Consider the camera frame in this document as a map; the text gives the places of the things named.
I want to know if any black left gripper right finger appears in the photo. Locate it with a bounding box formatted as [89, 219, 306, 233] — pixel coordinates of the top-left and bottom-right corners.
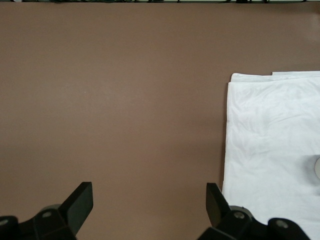
[197, 182, 311, 240]

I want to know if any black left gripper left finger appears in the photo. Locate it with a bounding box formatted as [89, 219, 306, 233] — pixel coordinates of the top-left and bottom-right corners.
[0, 181, 94, 240]

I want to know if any white folded cloth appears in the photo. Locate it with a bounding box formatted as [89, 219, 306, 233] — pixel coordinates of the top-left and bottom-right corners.
[221, 71, 320, 238]

